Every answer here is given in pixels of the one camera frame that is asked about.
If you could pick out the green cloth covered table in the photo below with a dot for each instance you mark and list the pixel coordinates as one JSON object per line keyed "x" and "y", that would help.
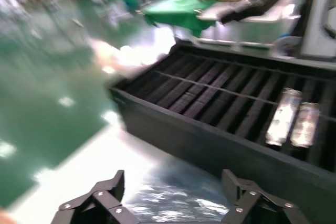
{"x": 181, "y": 11}

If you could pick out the graphics card with metal bracket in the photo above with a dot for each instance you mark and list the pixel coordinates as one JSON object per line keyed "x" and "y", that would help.
{"x": 305, "y": 124}

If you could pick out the white workbench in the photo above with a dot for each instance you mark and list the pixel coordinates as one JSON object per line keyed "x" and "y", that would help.
{"x": 249, "y": 32}

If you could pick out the graphics card with blue port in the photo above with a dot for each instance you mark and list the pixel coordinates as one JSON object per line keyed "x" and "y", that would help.
{"x": 282, "y": 119}

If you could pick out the grey antistatic bag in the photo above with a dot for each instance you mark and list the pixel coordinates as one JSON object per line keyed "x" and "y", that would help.
{"x": 170, "y": 203}

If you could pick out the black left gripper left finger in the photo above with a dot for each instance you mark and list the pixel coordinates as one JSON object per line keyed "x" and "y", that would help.
{"x": 99, "y": 205}

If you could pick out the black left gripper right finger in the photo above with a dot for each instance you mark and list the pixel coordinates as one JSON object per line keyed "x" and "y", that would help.
{"x": 249, "y": 203}

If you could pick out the black slotted plastic container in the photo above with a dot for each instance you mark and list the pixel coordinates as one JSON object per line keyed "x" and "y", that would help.
{"x": 197, "y": 140}

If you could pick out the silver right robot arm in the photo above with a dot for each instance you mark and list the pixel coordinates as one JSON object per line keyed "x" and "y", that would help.
{"x": 320, "y": 19}

